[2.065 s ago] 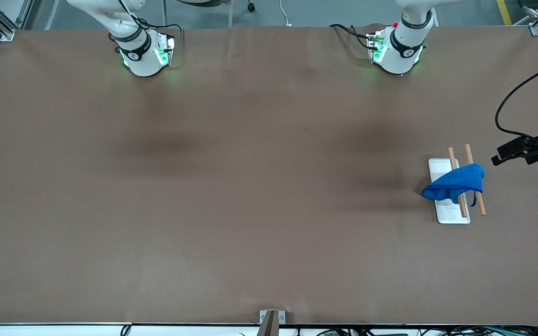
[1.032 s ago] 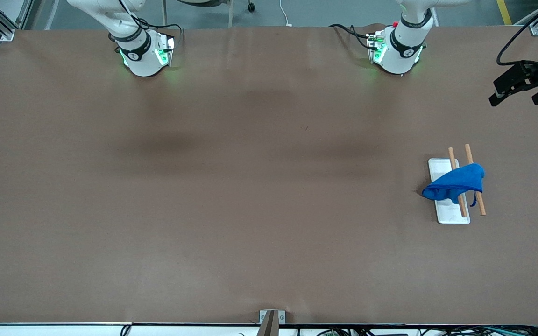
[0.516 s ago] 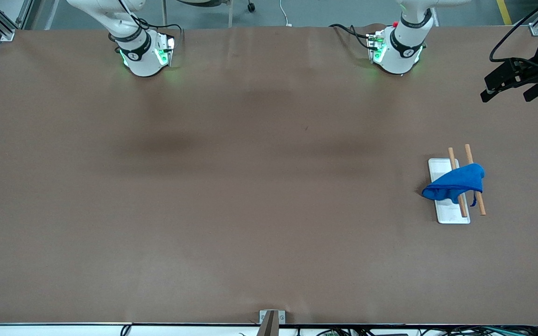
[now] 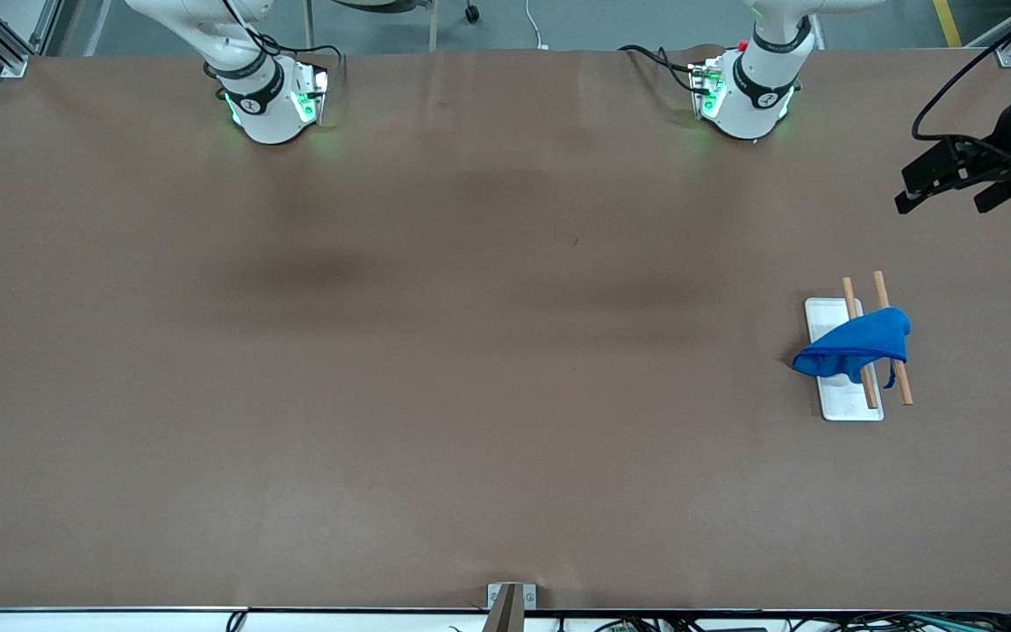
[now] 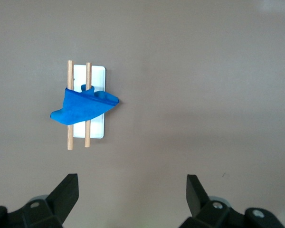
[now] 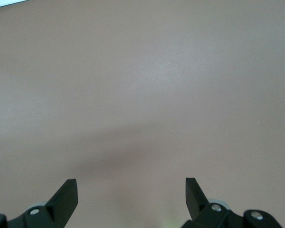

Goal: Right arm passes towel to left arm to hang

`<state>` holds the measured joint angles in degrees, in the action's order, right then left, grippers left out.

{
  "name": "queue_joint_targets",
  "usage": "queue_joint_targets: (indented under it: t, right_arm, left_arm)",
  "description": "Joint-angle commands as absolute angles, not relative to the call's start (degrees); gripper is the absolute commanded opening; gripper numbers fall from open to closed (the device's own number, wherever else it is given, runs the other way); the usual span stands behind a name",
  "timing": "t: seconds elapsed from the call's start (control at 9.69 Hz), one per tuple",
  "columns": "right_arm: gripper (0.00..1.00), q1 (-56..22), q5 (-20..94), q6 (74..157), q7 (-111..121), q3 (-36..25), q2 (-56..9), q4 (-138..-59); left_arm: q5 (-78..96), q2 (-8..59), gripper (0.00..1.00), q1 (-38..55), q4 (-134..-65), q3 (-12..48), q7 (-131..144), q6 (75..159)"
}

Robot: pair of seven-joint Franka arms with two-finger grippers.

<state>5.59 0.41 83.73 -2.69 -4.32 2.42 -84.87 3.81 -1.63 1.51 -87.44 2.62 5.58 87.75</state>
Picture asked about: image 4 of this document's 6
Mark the grey-brown camera post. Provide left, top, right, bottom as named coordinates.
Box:
left=482, top=584, right=526, bottom=632

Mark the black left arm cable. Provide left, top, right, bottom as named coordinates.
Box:
left=912, top=0, right=1011, bottom=168

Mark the brown table cover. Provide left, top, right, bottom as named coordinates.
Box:
left=0, top=48, right=1011, bottom=613

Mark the blue microfibre towel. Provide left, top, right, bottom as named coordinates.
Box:
left=792, top=306, right=913, bottom=390

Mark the white floor cable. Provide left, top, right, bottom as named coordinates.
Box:
left=525, top=0, right=552, bottom=51

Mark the grey metal table bracket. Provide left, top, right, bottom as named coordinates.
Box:
left=487, top=583, right=537, bottom=611

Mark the black cable bundle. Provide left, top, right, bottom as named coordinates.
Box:
left=558, top=613, right=1011, bottom=632

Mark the black base cable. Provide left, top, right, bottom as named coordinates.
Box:
left=618, top=44, right=710, bottom=94
left=247, top=33, right=346, bottom=93

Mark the aluminium frame profile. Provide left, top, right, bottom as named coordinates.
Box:
left=0, top=0, right=63, bottom=78
left=966, top=0, right=1011, bottom=69

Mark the black left base cable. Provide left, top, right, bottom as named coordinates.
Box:
left=618, top=44, right=710, bottom=94

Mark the chair base with caster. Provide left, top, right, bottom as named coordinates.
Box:
left=304, top=0, right=482, bottom=54

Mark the black right base cable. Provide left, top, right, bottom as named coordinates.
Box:
left=247, top=33, right=346, bottom=93

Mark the white table edge rail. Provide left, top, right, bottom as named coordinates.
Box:
left=0, top=607, right=1011, bottom=632

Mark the wooden rack rod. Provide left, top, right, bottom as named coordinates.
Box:
left=873, top=270, right=914, bottom=406
left=842, top=277, right=880, bottom=410

